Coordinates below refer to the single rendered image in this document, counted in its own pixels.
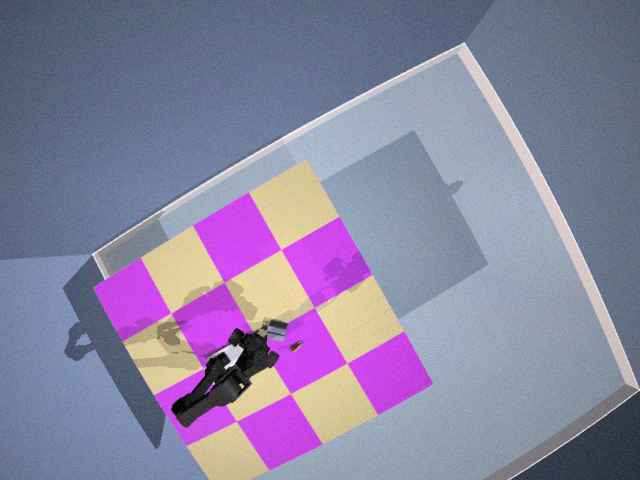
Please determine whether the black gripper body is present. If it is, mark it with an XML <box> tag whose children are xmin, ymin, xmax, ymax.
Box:
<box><xmin>228</xmin><ymin>328</ymin><xmax>280</xmax><ymax>369</ymax></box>

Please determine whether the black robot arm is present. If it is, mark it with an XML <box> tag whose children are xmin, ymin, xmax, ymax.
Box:
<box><xmin>171</xmin><ymin>334</ymin><xmax>269</xmax><ymax>428</ymax></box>

